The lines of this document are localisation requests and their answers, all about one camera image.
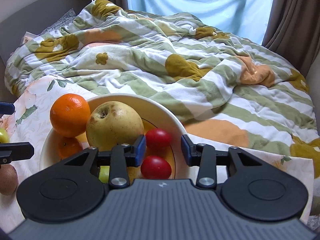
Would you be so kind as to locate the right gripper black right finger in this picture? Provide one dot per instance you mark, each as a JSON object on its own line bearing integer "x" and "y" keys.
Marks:
{"x": 206, "y": 158}

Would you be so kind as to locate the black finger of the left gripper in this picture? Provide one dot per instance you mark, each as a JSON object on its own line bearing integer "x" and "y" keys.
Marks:
{"x": 6, "y": 108}
{"x": 15, "y": 151}

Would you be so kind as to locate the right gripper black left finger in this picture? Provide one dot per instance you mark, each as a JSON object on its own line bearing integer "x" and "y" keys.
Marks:
{"x": 119, "y": 159}

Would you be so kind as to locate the green apple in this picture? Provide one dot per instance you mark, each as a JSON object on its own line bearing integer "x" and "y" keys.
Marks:
{"x": 4, "y": 137}
{"x": 104, "y": 174}

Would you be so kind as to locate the brown kiwi fruit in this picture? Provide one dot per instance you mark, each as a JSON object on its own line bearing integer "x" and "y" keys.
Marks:
{"x": 8, "y": 179}

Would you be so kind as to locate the red cherry tomato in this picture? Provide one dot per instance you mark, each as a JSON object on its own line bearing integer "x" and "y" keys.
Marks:
{"x": 158, "y": 139}
{"x": 155, "y": 167}

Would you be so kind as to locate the large yellow pear apple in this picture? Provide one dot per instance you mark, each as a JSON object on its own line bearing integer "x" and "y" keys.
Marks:
{"x": 113, "y": 123}

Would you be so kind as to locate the small mandarin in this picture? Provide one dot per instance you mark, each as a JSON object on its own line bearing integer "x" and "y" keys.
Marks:
{"x": 68, "y": 147}

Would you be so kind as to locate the large orange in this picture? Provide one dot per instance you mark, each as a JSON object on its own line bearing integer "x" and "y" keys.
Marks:
{"x": 69, "y": 115}

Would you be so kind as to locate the floral striped duvet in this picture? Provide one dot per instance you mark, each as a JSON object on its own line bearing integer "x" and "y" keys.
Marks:
{"x": 221, "y": 86}

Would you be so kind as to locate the small white box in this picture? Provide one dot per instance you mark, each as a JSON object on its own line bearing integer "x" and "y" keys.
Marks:
{"x": 27, "y": 37}

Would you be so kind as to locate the grey bed headboard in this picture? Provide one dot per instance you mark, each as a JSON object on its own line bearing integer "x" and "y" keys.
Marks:
{"x": 34, "y": 18}

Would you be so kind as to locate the patterned grey pillow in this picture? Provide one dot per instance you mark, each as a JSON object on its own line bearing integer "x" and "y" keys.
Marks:
{"x": 65, "y": 19}

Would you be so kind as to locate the light blue window cloth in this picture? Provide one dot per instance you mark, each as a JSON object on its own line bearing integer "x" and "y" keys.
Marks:
{"x": 245, "y": 18}

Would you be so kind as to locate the brown curtain right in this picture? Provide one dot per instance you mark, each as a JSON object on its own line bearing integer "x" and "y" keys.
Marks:
{"x": 293, "y": 32}

